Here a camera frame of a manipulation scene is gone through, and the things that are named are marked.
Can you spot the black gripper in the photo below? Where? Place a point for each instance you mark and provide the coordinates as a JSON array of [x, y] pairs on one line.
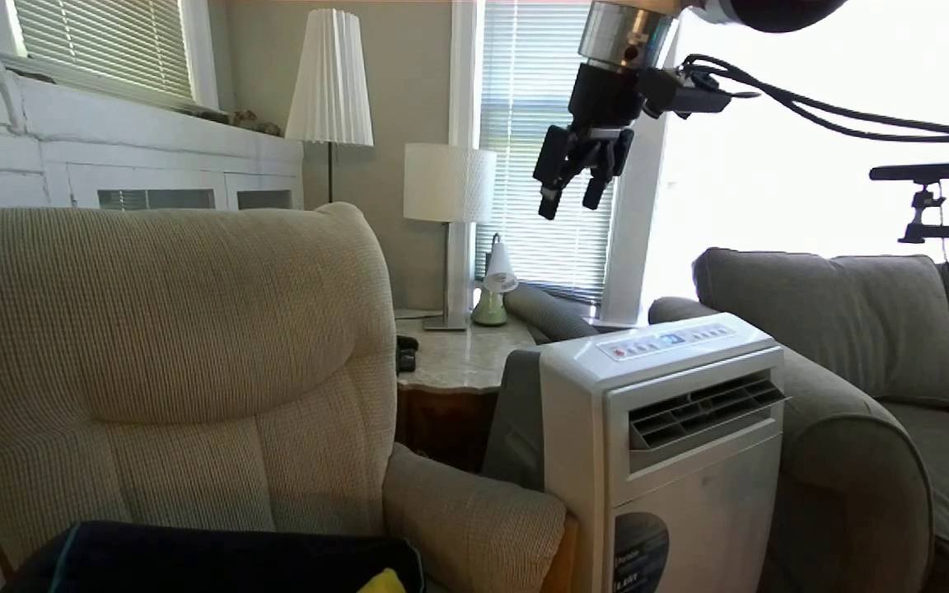
[[609, 105]]

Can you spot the yellow cloth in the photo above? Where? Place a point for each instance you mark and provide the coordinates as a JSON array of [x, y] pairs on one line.
[[383, 580]]

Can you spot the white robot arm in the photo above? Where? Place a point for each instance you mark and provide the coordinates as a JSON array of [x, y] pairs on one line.
[[634, 33]]

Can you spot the white window blind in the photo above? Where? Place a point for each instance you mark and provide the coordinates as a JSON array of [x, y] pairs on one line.
[[551, 134], [115, 43]]

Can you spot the lamp with cylindrical white shade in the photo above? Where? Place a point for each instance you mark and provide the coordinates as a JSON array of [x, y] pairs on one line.
[[450, 183]]

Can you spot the pale green ceramic figure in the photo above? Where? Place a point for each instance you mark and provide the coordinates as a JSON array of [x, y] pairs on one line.
[[491, 292]]

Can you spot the stone top side table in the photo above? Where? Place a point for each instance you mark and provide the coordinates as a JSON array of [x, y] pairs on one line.
[[460, 363]]

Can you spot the floor lamp pleated white shade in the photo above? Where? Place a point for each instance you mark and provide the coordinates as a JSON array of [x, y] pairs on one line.
[[330, 88]]

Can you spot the white portable air conditioner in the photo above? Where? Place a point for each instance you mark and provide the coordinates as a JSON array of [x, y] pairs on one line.
[[675, 473]]

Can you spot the small dark shelf ornament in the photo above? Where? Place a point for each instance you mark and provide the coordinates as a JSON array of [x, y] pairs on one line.
[[251, 119]]

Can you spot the grey fabric sofa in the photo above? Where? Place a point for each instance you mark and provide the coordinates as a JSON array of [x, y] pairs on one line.
[[858, 363]]

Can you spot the white glass door cabinet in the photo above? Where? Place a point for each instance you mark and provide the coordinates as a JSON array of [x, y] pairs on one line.
[[166, 153]]

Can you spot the beige upholstered armchair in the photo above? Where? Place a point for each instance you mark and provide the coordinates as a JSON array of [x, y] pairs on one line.
[[198, 374]]

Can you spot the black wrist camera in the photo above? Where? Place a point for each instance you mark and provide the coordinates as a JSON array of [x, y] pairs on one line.
[[688, 93]]

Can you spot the black camera on stand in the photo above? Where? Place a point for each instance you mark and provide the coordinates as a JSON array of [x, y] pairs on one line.
[[938, 174]]

